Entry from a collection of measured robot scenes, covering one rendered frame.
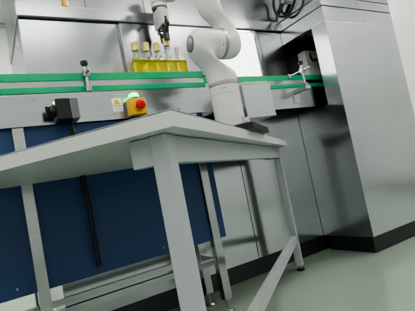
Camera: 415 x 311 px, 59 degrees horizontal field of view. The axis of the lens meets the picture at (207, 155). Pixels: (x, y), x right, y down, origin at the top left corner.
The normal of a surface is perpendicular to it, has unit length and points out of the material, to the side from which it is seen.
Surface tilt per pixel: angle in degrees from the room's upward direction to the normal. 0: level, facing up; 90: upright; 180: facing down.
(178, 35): 90
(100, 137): 90
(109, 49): 90
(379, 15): 90
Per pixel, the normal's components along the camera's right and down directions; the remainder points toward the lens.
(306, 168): 0.50, -0.16
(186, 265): -0.33, 0.00
